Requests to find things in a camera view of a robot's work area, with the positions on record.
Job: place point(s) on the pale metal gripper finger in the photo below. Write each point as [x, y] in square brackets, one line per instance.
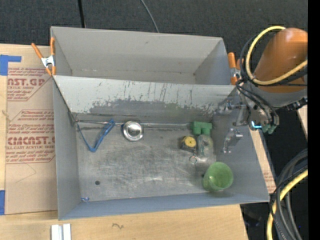
[231, 106]
[232, 139]

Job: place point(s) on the clear plastic bottle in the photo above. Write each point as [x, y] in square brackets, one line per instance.
[205, 146]

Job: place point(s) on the green toy brick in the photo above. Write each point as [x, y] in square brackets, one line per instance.
[200, 127]

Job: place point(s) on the green cup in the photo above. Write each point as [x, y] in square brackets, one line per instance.
[218, 177]

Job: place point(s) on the yellow and black round thing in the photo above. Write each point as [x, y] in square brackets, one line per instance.
[188, 143]

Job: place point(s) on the grey metal bin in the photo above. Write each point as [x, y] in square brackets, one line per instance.
[140, 166]

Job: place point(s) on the silver round metal bowl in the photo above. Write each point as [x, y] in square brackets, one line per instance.
[133, 130]

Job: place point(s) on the small blue clip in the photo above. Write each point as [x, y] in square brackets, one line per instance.
[85, 199]

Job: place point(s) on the brown cardboard board red print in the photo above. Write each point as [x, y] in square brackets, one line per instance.
[27, 134]

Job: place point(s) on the black cylinder on white bracket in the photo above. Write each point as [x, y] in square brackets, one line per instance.
[297, 106]

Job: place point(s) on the blue triangle frame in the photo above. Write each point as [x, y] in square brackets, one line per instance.
[100, 140]

